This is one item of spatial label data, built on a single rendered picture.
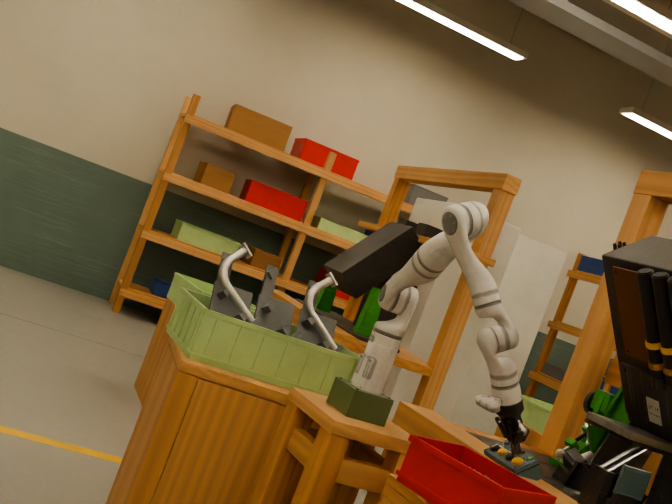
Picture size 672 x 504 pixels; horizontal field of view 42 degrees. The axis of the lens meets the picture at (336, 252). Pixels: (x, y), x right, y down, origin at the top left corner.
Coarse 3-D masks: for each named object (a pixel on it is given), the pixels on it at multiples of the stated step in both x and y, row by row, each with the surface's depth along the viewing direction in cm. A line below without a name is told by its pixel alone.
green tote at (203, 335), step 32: (192, 320) 291; (224, 320) 283; (192, 352) 281; (224, 352) 285; (256, 352) 289; (288, 352) 293; (320, 352) 297; (352, 352) 316; (288, 384) 294; (320, 384) 299
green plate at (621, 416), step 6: (618, 396) 237; (612, 402) 238; (618, 402) 238; (612, 408) 238; (618, 408) 237; (624, 408) 235; (606, 414) 238; (612, 414) 238; (618, 414) 236; (624, 414) 234; (618, 420) 236; (624, 420) 234; (606, 432) 241
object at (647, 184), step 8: (640, 176) 311; (648, 176) 308; (656, 176) 304; (664, 176) 301; (640, 184) 310; (648, 184) 306; (656, 184) 303; (664, 184) 300; (640, 192) 308; (648, 192) 305; (656, 192) 302; (664, 192) 299; (664, 200) 304
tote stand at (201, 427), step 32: (160, 384) 300; (192, 384) 276; (224, 384) 279; (256, 384) 281; (160, 416) 275; (192, 416) 277; (224, 416) 280; (256, 416) 282; (128, 448) 319; (160, 448) 276; (192, 448) 278; (224, 448) 281; (256, 448) 283; (128, 480) 290; (160, 480) 276; (192, 480) 279; (224, 480) 282; (256, 480) 284
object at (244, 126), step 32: (192, 96) 833; (224, 128) 840; (256, 128) 857; (288, 128) 865; (288, 160) 859; (320, 160) 881; (352, 160) 891; (160, 192) 828; (224, 192) 855; (256, 192) 864; (320, 192) 878; (416, 192) 917; (288, 224) 867; (320, 224) 886; (128, 256) 868; (256, 256) 872; (128, 288) 829; (160, 288) 846; (288, 288) 875
